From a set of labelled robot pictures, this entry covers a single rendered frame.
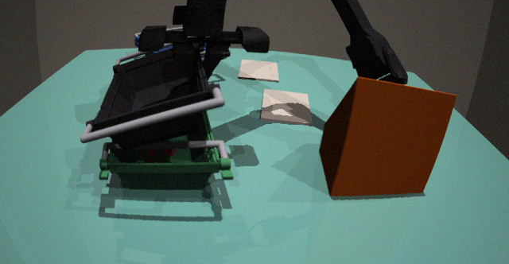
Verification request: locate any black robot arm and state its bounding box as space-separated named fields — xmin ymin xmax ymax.
xmin=173 ymin=0 xmax=408 ymax=85

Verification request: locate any green plastic tray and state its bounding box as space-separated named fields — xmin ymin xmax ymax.
xmin=99 ymin=111 xmax=234 ymax=190

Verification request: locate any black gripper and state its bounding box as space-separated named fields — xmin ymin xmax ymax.
xmin=138 ymin=0 xmax=270 ymax=93

